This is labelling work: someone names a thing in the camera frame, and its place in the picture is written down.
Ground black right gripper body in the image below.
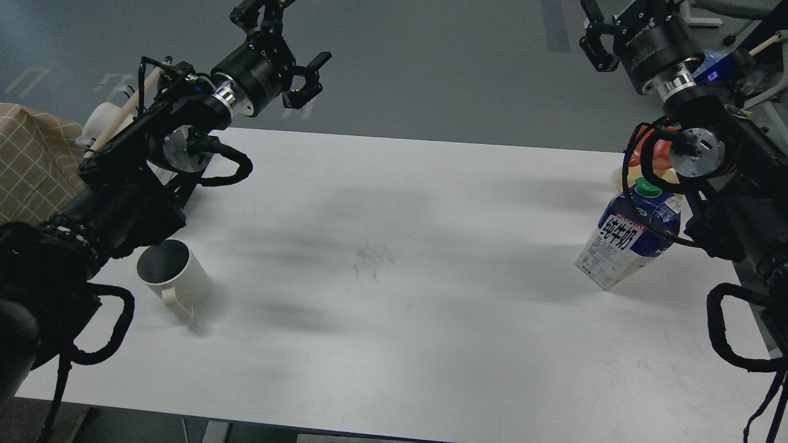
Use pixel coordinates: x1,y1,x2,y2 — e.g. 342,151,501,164
613,1,706,95

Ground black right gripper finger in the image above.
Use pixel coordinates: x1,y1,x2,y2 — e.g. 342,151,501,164
579,1,622,72

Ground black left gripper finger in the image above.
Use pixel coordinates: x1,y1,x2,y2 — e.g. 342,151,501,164
282,52,332,110
229,1,295,34

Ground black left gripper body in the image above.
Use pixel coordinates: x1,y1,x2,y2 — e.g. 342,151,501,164
209,33,296,117

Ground blue white milk carton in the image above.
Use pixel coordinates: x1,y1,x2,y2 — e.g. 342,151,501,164
574,177,681,290

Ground white ribbed mug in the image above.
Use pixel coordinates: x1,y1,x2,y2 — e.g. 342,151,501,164
136,238,213,324

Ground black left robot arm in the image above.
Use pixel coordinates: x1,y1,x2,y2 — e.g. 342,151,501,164
2,1,331,442

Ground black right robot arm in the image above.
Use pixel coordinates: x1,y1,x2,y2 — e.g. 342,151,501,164
579,1,786,442

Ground blue plastic cup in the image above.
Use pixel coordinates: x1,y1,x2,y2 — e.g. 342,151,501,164
693,48,750,85

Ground orange plastic cup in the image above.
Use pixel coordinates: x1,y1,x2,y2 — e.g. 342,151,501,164
627,124,672,175

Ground wooden cup tree stand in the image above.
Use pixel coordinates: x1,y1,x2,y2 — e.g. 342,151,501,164
612,34,788,198

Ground white cup on rack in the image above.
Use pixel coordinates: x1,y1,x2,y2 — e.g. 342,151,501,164
147,162,177,185

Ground white cup behind rack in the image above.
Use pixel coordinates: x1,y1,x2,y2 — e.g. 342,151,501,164
76,102,133,148

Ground white office chair base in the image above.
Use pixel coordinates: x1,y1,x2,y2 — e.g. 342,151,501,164
678,1,782,28

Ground beige checkered cloth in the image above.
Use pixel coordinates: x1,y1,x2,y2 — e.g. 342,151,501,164
1,103,85,225

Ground black wire cup rack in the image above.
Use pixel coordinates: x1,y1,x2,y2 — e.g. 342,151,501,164
123,57,204,204

